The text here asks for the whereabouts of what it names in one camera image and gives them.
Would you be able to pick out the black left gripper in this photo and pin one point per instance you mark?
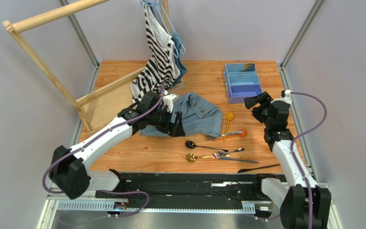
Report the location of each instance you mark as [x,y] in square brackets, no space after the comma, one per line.
[176,129]

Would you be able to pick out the blue three-compartment organizer tray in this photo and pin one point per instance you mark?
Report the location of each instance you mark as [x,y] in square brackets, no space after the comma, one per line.
[240,85]

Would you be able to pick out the gold metal spoon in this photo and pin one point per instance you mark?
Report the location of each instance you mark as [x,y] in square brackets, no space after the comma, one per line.
[193,158]

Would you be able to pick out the light blue denim jacket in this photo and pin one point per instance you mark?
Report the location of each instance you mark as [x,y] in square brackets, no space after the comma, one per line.
[198,115]

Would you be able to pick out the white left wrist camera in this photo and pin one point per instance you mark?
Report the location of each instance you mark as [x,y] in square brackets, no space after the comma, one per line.
[168,102]

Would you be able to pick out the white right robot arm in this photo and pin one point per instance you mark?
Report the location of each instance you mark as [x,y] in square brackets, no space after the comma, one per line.
[303,204]

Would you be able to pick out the silver metal fork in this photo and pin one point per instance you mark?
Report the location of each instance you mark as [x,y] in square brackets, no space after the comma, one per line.
[221,154]

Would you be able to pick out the black white striped top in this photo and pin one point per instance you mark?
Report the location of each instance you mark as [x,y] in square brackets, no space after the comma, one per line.
[160,70]

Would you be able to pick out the orange plastic spoon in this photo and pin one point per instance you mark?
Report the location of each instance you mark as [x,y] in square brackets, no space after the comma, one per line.
[244,134]

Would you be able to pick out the black plastic knife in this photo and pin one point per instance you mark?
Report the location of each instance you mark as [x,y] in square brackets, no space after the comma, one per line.
[257,168]

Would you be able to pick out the silver metal knife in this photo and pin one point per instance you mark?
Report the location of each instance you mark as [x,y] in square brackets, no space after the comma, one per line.
[211,138]

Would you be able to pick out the teal hanging garment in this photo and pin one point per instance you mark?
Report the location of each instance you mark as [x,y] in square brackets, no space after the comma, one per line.
[180,66]

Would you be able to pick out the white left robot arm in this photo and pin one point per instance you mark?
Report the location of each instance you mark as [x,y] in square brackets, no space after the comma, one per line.
[70,168]

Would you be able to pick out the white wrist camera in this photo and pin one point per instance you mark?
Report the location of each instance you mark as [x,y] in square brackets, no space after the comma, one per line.
[168,102]
[285,96]

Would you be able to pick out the dark blue plastic knife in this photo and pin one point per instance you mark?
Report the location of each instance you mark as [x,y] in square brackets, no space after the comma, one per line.
[238,160]

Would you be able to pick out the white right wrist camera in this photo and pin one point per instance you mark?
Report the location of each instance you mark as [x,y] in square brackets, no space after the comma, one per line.
[285,96]

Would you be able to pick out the black metal spoon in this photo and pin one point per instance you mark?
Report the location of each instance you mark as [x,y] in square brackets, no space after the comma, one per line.
[193,145]

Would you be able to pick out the dark blue plastic spoon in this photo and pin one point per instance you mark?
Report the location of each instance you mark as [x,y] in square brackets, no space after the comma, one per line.
[244,69]

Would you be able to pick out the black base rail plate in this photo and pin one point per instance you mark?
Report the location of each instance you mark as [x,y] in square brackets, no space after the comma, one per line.
[188,190]

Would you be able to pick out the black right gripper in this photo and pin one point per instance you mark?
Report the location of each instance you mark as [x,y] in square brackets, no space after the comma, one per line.
[258,101]

